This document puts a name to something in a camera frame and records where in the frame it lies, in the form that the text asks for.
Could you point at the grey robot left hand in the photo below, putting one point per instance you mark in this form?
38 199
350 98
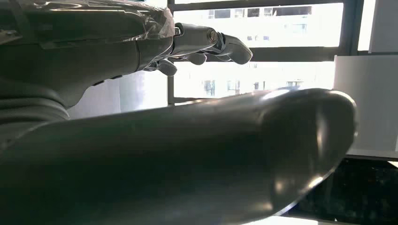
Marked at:
124 174

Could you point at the dark window frame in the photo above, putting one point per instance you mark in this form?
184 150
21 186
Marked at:
295 53

